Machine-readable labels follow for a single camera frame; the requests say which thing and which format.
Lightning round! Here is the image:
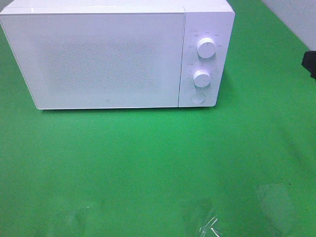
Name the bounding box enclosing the round white door release button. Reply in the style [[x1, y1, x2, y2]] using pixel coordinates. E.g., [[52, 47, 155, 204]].
[[190, 92, 205, 104]]

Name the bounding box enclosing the white microwave knob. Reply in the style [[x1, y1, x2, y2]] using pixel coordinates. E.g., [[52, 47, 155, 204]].
[[193, 69, 211, 88], [197, 37, 216, 59]]

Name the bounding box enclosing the white microwave door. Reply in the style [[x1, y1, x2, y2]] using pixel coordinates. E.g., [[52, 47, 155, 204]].
[[0, 13, 185, 110]]

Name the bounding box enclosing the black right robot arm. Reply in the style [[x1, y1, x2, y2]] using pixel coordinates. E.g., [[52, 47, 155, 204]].
[[302, 50, 316, 79]]

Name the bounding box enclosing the white microwave oven body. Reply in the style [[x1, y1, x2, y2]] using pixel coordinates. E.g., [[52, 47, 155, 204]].
[[0, 0, 235, 107]]

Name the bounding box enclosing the clear tape patch on table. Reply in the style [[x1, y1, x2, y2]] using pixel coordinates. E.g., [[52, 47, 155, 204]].
[[179, 197, 223, 237]]

